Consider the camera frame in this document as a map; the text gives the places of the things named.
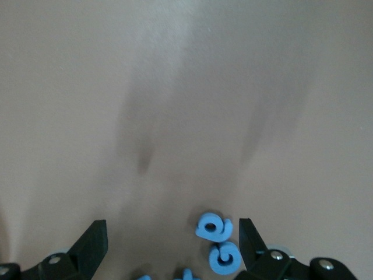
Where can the blue foam letter P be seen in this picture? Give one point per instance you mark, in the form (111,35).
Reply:
(204,233)

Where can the blue foam letter G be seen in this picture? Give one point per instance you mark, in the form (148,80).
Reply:
(215,262)

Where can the blue foam letter X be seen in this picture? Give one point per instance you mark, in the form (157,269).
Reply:
(186,276)

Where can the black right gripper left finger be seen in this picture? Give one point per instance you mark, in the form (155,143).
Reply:
(90,248)

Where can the brown table cover mat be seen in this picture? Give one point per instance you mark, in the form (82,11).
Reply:
(186,87)

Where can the blue foam letter E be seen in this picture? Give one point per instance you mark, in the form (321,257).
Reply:
(143,278)

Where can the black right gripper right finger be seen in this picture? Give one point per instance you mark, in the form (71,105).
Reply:
(253,251)

